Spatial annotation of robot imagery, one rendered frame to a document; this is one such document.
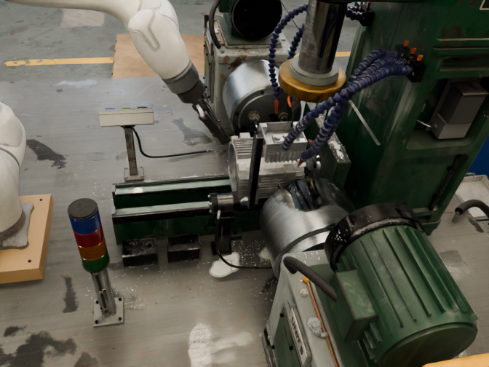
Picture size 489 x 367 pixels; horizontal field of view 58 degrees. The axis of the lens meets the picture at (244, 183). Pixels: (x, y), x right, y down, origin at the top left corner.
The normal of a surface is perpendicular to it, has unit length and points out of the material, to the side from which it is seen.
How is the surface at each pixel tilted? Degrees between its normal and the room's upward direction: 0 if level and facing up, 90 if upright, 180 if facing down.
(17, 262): 2
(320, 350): 0
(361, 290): 0
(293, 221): 39
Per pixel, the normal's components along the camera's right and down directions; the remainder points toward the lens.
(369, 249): -0.58, -0.49
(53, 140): 0.08, -0.72
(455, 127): 0.20, 0.69
